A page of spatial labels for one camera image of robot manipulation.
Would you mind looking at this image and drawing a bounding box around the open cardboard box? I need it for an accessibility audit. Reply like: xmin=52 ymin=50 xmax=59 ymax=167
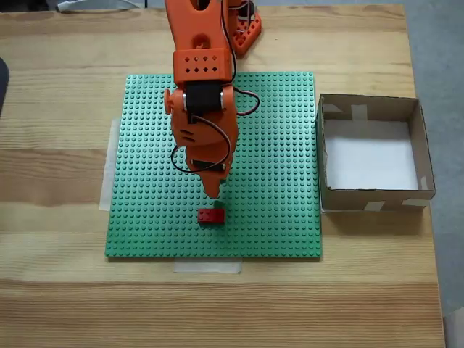
xmin=315 ymin=93 xmax=436 ymax=215

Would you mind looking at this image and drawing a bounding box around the long translucent tape strip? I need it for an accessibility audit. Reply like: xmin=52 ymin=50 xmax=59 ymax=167
xmin=99 ymin=116 xmax=123 ymax=213

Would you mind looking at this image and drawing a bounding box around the wrist servo cable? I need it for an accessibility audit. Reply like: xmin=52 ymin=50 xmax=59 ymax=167
xmin=231 ymin=86 xmax=261 ymax=117

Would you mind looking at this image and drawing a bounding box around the short translucent tape strip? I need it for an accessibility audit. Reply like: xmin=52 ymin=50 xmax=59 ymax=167
xmin=173 ymin=259 xmax=243 ymax=275

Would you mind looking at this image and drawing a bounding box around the red lego block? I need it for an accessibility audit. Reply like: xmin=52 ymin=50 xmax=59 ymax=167
xmin=197 ymin=208 xmax=225 ymax=225

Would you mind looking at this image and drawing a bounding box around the white curved object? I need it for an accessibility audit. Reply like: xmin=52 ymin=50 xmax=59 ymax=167
xmin=56 ymin=0 xmax=136 ymax=12

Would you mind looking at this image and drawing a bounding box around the black rounded object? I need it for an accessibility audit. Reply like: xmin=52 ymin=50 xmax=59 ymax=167
xmin=0 ymin=57 xmax=11 ymax=119

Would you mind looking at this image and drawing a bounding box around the green lego baseplate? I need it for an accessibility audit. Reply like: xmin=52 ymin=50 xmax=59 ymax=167
xmin=104 ymin=71 xmax=324 ymax=261

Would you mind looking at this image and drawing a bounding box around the gripper servo cable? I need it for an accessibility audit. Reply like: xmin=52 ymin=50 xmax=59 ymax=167
xmin=170 ymin=115 xmax=232 ymax=174

